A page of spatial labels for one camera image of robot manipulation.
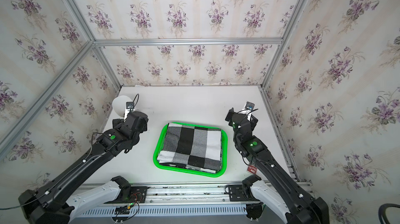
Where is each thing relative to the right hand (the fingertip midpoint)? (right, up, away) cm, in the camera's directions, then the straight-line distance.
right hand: (241, 112), depth 77 cm
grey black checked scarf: (-26, -18, +1) cm, 32 cm away
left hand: (-53, -4, -2) cm, 53 cm away
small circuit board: (-56, -46, -5) cm, 73 cm away
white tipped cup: (-70, +3, +17) cm, 72 cm away
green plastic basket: (-43, -17, +3) cm, 46 cm away
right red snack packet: (+7, -30, +3) cm, 31 cm away
